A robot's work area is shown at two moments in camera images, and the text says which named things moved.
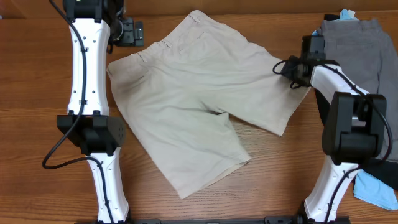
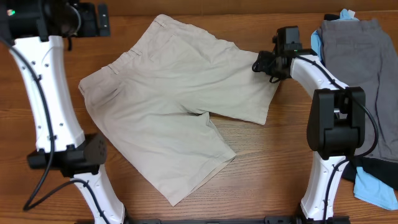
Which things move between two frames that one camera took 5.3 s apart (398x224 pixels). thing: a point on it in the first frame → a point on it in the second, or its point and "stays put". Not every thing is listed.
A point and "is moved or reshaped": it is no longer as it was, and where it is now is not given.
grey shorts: [364, 52] stays put
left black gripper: [130, 38] → [87, 13]
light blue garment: [367, 186] stays put
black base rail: [272, 219] stays put
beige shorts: [178, 86] is moved or reshaped
